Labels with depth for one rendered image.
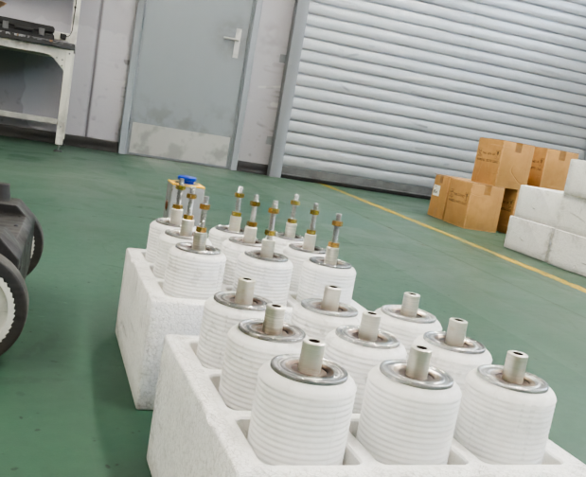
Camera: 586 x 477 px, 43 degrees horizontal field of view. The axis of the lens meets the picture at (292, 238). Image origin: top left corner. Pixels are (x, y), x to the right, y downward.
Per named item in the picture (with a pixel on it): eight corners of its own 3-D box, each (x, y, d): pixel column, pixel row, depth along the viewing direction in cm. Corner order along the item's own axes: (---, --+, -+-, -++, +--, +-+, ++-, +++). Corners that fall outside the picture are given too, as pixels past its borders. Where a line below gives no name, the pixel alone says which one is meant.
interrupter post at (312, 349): (301, 378, 70) (307, 344, 69) (293, 368, 72) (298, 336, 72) (324, 379, 71) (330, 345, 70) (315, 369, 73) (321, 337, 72)
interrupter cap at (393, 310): (396, 324, 97) (397, 318, 97) (371, 307, 104) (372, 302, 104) (446, 327, 99) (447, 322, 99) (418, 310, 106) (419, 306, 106)
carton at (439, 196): (463, 220, 545) (471, 179, 541) (479, 224, 522) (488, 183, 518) (426, 214, 537) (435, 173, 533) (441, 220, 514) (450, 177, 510)
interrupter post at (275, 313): (264, 337, 81) (269, 308, 80) (257, 330, 83) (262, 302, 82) (285, 338, 82) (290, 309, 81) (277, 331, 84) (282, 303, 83)
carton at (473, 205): (495, 233, 487) (505, 187, 483) (463, 228, 481) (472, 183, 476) (473, 224, 516) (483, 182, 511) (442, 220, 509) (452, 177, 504)
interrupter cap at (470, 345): (442, 355, 86) (443, 349, 86) (411, 334, 93) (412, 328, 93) (497, 358, 88) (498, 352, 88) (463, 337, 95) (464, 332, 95)
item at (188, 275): (156, 341, 129) (171, 239, 127) (211, 348, 130) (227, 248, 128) (150, 359, 120) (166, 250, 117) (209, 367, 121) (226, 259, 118)
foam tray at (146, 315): (135, 410, 116) (151, 299, 114) (115, 331, 153) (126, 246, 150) (361, 417, 129) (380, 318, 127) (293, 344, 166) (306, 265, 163)
